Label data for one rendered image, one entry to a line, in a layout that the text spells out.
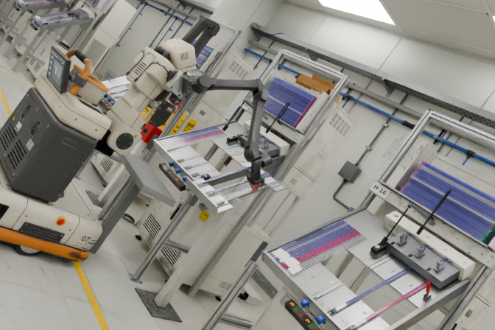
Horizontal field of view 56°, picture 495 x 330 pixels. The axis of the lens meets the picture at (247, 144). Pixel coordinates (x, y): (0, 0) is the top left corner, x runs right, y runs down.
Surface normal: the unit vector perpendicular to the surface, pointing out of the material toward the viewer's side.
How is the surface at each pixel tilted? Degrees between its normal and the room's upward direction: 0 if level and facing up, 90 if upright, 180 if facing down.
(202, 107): 90
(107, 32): 90
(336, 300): 44
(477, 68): 90
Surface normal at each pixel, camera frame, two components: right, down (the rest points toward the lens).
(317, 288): -0.01, -0.88
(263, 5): 0.54, 0.39
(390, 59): -0.61, -0.43
